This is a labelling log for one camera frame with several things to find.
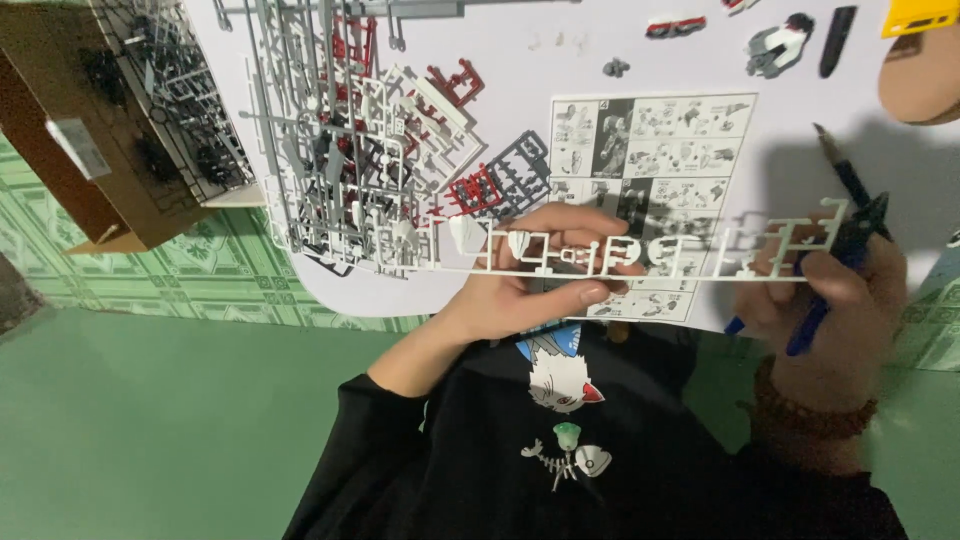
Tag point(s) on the person's left hand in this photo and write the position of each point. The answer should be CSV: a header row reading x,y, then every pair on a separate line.
x,y
525,300

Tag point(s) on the long white plastic model sprue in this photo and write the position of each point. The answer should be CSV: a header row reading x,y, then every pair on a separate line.
x,y
697,271

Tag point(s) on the small bright red sprue piece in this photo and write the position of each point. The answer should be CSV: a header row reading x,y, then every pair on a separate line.
x,y
474,193

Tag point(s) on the pile of grey and white sprues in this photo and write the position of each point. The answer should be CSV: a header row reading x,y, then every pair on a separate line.
x,y
337,150

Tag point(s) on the blue-grey sprue frame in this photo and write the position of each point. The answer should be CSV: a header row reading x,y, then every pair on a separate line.
x,y
521,172

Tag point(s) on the small red-white part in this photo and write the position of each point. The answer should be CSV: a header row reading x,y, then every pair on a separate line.
x,y
739,4

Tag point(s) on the dark red sprue frame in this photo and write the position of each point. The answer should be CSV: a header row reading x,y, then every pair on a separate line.
x,y
454,82

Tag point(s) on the yellow plastic object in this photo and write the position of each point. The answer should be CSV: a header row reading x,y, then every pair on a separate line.
x,y
919,16

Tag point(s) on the cardboard box of dark sprues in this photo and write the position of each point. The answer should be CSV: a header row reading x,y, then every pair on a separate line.
x,y
112,135

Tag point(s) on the person's right hand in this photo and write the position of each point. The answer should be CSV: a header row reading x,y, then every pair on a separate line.
x,y
847,337

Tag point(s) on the black printed shirt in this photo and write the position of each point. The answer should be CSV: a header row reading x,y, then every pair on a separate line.
x,y
570,465

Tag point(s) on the red and white model part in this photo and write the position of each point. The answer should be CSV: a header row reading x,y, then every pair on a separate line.
x,y
675,27

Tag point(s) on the brown round wooden object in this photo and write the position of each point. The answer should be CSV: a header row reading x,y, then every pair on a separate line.
x,y
922,79

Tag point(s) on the grey and white assembled limb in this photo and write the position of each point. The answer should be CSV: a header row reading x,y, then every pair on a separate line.
x,y
776,46

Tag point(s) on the small grey model part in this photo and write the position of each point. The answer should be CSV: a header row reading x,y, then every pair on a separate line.
x,y
616,67

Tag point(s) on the black-and-white model instruction sheet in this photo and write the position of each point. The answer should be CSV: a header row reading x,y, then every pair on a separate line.
x,y
675,142

